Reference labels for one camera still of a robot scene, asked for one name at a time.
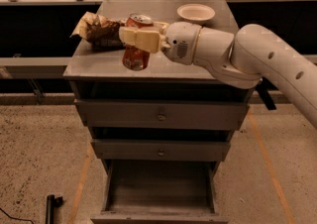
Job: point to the grey open bottom drawer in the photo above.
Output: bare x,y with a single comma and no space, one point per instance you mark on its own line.
154,192

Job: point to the grey top drawer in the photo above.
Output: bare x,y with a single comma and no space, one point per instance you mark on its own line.
166,115

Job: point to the brown chip bag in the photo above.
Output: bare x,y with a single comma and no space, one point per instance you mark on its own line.
99,31

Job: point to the white paper bowl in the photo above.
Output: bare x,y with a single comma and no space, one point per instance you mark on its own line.
196,13

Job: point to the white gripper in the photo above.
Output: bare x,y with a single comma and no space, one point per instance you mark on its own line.
180,42

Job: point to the grey middle drawer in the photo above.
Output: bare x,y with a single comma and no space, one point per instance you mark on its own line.
189,151

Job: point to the grey wooden drawer cabinet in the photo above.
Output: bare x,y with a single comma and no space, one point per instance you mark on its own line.
100,75

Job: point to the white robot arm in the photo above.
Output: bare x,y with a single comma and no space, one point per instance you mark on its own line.
241,59

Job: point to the black floor stand post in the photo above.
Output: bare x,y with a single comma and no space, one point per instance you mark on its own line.
52,203

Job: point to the red coke can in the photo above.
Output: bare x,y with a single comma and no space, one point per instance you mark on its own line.
135,59

